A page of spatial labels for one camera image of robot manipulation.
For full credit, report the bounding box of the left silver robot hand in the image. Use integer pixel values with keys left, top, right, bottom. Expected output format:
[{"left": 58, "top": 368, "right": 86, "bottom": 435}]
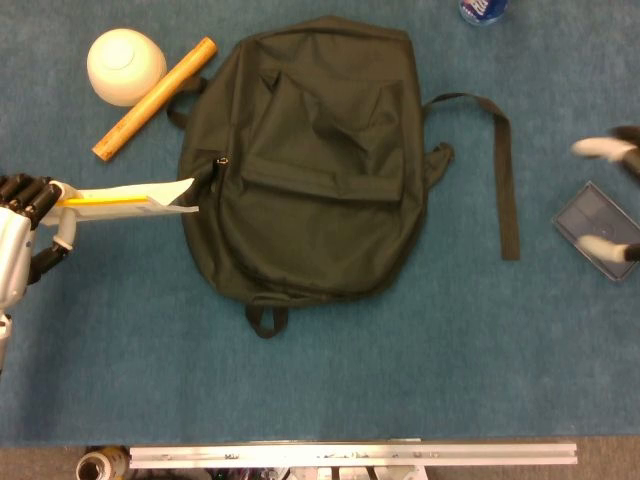
[{"left": 0, "top": 173, "right": 81, "bottom": 311}]

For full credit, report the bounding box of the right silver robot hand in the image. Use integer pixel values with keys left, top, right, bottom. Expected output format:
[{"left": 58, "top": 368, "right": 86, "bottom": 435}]
[{"left": 569, "top": 124, "right": 640, "bottom": 265}]

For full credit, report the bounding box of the white and yellow book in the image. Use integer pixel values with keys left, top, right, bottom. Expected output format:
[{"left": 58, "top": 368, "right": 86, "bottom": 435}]
[{"left": 38, "top": 177, "right": 200, "bottom": 229}]

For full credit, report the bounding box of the black fabric backpack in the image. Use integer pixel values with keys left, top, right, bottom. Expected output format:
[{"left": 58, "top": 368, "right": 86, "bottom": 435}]
[{"left": 166, "top": 14, "right": 521, "bottom": 340}]

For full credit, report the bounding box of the wooden rolling pin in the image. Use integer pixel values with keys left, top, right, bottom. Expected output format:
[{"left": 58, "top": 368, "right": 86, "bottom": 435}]
[{"left": 91, "top": 36, "right": 218, "bottom": 163}]

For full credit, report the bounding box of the white upturned bowl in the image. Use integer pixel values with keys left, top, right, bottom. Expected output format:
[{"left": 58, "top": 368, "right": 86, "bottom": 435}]
[{"left": 86, "top": 28, "right": 168, "bottom": 108}]

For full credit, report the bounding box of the brown tape roll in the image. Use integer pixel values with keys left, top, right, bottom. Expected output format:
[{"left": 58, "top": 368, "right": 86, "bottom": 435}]
[{"left": 75, "top": 446, "right": 131, "bottom": 480}]

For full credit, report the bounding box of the blue table cloth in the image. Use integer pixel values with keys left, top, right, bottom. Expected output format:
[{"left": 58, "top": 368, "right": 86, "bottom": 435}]
[{"left": 0, "top": 0, "right": 640, "bottom": 446}]

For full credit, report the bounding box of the aluminium profile rail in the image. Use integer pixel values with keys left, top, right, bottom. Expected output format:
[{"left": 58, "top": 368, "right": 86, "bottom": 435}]
[{"left": 128, "top": 442, "right": 579, "bottom": 470}]

